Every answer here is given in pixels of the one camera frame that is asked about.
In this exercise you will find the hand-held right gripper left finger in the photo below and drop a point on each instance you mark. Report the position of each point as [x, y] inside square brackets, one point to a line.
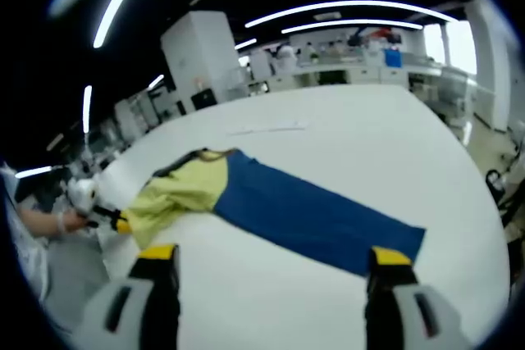
[164, 284]

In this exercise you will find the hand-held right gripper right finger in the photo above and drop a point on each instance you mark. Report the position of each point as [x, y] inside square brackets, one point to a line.
[381, 284]

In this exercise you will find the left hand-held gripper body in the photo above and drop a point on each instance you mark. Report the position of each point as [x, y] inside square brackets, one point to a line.
[84, 196]

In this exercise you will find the yellow and blue garment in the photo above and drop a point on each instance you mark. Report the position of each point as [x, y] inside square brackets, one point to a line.
[307, 214]

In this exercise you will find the person's left hand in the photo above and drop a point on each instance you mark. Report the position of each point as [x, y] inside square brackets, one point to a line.
[74, 221]

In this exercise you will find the short ceiling light strip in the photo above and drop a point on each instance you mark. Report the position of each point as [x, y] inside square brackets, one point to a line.
[33, 171]
[245, 43]
[87, 108]

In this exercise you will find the person's white shirt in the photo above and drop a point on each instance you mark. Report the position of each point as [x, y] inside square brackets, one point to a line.
[20, 239]

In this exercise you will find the black monitor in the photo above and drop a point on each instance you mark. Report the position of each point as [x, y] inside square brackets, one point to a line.
[203, 100]

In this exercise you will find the white square pillar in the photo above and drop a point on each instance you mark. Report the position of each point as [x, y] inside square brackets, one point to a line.
[201, 55]

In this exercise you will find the white lab counter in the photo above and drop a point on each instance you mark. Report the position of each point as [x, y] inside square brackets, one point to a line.
[352, 71]

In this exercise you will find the long ceiling light strip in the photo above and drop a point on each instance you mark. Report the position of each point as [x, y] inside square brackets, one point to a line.
[348, 5]
[352, 23]

